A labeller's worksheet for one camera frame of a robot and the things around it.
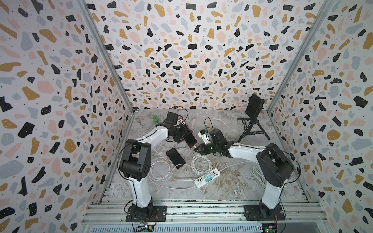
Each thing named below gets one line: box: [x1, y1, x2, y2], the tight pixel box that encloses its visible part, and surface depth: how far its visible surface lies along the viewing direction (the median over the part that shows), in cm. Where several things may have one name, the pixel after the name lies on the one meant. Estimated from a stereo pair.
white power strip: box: [194, 167, 221, 189], surface depth 85 cm
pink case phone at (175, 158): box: [166, 148, 186, 169], surface depth 97 cm
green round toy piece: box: [152, 115, 159, 124], surface depth 115 cm
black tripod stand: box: [236, 117, 271, 143], surface depth 102 cm
